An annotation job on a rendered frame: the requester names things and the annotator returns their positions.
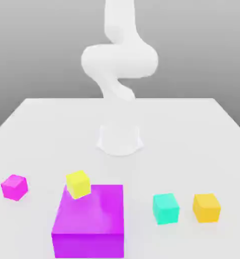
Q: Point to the large purple box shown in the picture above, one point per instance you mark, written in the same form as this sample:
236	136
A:
89	222

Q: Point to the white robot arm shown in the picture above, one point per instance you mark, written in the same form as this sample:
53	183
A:
119	58

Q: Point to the small turquoise cube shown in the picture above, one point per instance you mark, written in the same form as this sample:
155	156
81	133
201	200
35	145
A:
165	208

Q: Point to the small orange cube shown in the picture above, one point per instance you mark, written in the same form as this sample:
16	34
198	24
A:
206	208

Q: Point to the small magenta cube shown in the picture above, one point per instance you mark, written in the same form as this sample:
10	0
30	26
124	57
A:
14	188

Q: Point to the small yellow cube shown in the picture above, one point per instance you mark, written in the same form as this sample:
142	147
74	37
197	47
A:
78	184

